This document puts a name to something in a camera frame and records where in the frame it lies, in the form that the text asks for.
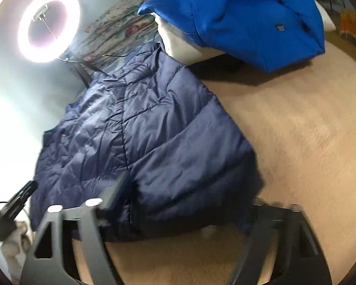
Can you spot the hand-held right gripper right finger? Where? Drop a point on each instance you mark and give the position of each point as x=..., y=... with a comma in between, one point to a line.
x=256, y=213

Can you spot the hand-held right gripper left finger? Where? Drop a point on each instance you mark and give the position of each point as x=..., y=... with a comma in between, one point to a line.
x=115, y=190

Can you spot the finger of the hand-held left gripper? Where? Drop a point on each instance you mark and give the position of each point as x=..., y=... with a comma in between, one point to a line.
x=20, y=197

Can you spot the navy puffer jacket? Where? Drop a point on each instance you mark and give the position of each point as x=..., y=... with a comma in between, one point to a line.
x=166, y=139

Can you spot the beige fuzzy slipper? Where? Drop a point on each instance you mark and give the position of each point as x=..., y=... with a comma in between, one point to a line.
x=16, y=240

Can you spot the white pillow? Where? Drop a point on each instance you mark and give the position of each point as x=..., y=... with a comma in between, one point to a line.
x=181, y=44

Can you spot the folded floral quilt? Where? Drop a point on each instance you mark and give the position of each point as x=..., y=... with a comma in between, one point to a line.
x=115, y=29

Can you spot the bright blue jacket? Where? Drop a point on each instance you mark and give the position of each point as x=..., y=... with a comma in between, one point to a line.
x=240, y=20

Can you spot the orange box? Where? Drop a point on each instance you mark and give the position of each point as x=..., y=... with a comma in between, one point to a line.
x=353, y=23

